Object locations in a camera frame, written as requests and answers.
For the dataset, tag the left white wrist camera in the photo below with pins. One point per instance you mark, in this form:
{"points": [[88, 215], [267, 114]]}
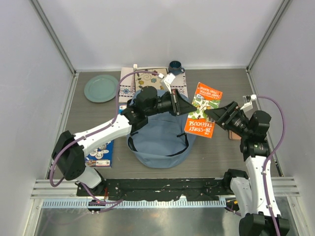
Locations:
{"points": [[166, 81]]}

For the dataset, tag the blue student backpack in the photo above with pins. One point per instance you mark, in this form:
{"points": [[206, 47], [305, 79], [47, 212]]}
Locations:
{"points": [[157, 138]]}

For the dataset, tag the square floral plate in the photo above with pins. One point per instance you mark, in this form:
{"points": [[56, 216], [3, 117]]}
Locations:
{"points": [[148, 79]]}

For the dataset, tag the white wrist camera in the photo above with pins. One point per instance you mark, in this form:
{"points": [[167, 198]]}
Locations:
{"points": [[166, 81], [248, 99]]}

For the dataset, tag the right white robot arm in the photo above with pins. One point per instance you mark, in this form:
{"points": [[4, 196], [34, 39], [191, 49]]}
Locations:
{"points": [[260, 215]]}

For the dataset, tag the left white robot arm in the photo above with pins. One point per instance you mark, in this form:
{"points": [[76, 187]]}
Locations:
{"points": [[71, 150]]}

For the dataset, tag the slotted cable duct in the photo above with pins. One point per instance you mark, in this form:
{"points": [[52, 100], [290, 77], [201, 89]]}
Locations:
{"points": [[87, 203]]}

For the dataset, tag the white patterned placemat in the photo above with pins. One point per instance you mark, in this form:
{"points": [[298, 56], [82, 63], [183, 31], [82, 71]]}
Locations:
{"points": [[125, 93]]}

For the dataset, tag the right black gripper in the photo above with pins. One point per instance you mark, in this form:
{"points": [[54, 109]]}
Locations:
{"points": [[224, 115]]}

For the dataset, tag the dark blue mug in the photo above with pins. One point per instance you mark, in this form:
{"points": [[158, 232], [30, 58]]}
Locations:
{"points": [[175, 67]]}

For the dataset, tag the orange treehouse book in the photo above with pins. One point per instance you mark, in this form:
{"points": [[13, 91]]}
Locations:
{"points": [[205, 99]]}

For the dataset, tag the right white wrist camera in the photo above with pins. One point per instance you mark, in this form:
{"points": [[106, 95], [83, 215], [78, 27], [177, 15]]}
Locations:
{"points": [[248, 99]]}

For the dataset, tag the blue book with plates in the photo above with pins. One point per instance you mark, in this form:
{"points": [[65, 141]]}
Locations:
{"points": [[102, 156]]}

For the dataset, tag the white fork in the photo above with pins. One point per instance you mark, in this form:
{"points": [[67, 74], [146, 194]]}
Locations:
{"points": [[133, 78]]}

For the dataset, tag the small blue book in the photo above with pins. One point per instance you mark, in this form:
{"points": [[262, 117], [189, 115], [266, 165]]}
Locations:
{"points": [[122, 107]]}

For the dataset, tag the green round plate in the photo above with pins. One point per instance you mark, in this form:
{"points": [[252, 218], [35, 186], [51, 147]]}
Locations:
{"points": [[101, 88]]}

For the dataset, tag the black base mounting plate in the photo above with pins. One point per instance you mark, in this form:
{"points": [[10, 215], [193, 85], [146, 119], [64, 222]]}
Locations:
{"points": [[162, 189]]}

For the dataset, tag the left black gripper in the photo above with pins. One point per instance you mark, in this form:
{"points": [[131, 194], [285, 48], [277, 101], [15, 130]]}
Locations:
{"points": [[179, 105]]}

